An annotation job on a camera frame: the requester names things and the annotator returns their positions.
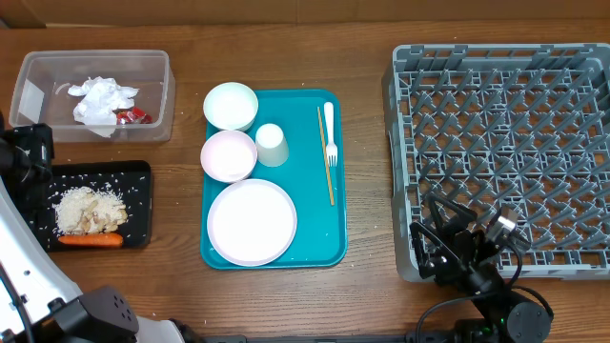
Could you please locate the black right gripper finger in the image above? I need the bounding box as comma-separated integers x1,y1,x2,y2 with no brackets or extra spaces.
425,192,478,233
410,222,458,279

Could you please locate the white napkin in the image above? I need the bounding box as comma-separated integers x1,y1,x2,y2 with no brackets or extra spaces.
68,76,139,138

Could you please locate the orange carrot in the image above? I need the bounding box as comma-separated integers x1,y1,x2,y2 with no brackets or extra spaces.
58,232,123,248

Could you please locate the red snack wrapper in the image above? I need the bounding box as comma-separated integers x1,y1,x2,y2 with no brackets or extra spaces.
114,107,153,125

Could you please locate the white plastic fork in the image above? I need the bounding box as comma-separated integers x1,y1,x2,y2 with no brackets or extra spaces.
323,102,338,167

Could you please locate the pink round plate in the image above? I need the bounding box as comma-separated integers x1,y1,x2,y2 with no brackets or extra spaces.
206,179,297,267

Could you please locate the white paper cup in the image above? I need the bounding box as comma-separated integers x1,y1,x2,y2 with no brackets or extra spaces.
255,123,289,168

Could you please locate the pink small bowl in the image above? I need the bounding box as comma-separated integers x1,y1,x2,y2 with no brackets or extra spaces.
200,131,257,183

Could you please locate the white bowl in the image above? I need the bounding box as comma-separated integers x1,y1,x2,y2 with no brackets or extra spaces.
202,82,258,131

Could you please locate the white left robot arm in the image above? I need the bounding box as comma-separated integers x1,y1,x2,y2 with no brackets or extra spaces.
1,124,185,343

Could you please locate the black waste tray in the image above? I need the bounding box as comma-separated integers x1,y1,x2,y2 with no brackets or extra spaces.
22,160,153,252

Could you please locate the grey dishwasher rack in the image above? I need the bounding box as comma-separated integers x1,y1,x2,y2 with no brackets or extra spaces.
382,43,609,282

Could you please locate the clear plastic bin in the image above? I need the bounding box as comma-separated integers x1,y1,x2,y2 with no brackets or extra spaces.
9,50,175,143

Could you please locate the rice and peanut pile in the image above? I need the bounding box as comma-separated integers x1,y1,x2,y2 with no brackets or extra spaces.
52,187,129,235

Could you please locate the teal serving tray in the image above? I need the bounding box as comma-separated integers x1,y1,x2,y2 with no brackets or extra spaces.
199,89,349,272

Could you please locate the wooden chopstick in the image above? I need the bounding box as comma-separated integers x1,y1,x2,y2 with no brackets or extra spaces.
316,107,335,207

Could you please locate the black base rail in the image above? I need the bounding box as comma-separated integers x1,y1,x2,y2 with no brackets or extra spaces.
180,330,458,343

